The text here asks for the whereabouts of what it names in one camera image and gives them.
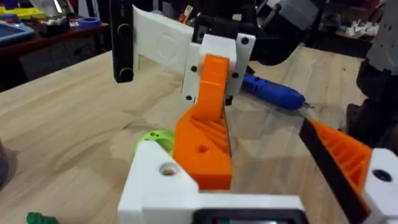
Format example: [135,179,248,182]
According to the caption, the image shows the white block left gripper left finger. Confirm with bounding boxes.
[117,139,200,224]

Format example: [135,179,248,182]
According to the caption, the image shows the white orange left gripper right finger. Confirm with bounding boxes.
[298,118,398,224]

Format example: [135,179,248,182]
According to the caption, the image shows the orange ribbed wedge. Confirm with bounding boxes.
[172,106,233,191]

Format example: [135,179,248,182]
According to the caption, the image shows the blue electric screwdriver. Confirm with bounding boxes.
[240,74,315,111]

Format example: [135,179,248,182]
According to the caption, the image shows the green toy vegetable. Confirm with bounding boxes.
[25,212,60,224]

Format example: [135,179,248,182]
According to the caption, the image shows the green disc with holes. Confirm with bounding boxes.
[134,129,176,157]

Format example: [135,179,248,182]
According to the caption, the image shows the heap of white parts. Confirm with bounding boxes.
[338,18,381,39]

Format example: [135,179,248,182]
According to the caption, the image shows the blue tape roll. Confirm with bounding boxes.
[75,16,102,29]

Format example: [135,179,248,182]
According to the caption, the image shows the dark wooden side table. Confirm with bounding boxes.
[0,22,111,91]

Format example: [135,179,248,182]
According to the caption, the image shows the black box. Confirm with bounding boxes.
[38,17,71,37]

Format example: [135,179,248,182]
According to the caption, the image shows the blue tray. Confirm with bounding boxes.
[0,21,35,45]

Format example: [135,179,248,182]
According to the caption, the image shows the yellow tray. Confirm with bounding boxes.
[0,5,46,20]

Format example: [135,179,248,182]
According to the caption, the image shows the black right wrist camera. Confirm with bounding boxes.
[109,0,135,84]

